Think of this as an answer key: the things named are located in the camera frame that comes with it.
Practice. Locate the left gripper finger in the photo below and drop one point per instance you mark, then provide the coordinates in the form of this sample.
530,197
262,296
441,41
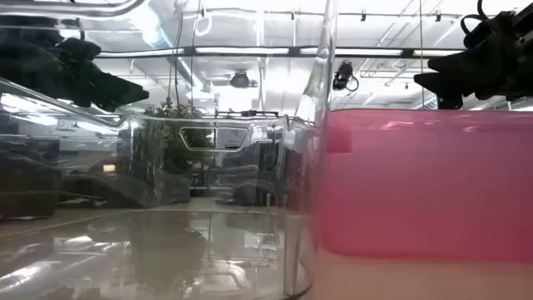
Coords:
118,93
81,49

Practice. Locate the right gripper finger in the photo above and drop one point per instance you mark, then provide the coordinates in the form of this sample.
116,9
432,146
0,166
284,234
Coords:
447,87
454,62

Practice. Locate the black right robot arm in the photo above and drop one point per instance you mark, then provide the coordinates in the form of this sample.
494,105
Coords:
525,10

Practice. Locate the small green potted plant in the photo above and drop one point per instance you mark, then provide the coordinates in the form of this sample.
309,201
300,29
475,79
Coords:
179,121

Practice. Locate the red plastic bin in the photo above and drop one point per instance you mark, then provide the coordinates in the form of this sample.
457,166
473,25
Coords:
416,187

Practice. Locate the clear plastic bin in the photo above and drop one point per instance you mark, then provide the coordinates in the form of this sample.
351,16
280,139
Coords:
166,250

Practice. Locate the black overhead camera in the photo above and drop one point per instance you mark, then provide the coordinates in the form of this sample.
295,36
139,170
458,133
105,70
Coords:
240,80

